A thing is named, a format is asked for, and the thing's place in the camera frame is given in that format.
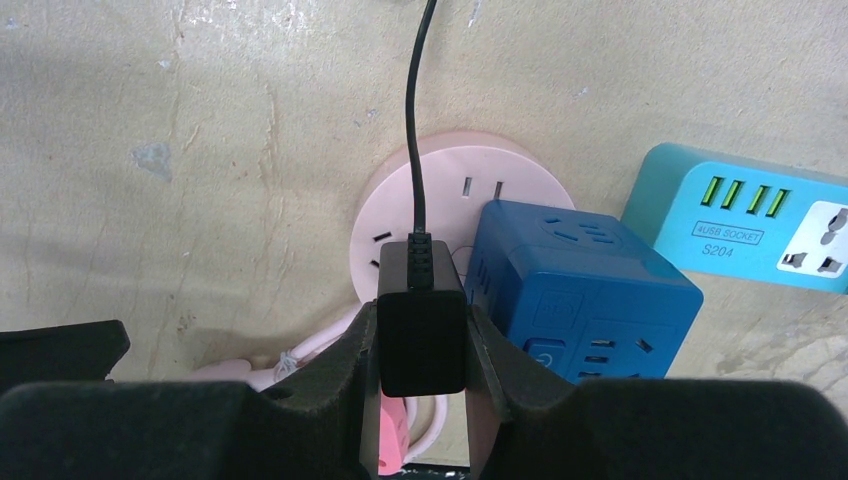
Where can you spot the blue cube socket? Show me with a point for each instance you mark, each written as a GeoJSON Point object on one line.
{"type": "Point", "coordinates": [579, 292]}

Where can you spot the black power adapter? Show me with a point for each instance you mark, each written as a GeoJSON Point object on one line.
{"type": "Point", "coordinates": [421, 307]}

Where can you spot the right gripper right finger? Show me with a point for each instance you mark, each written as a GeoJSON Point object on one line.
{"type": "Point", "coordinates": [525, 422]}

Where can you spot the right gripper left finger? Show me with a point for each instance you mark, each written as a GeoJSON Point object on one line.
{"type": "Point", "coordinates": [319, 423]}

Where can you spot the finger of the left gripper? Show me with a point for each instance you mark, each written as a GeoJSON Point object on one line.
{"type": "Point", "coordinates": [79, 352]}

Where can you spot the pink square plug adapter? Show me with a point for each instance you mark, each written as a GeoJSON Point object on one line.
{"type": "Point", "coordinates": [393, 436]}

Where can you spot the teal power strip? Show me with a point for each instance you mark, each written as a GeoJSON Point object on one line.
{"type": "Point", "coordinates": [733, 216]}

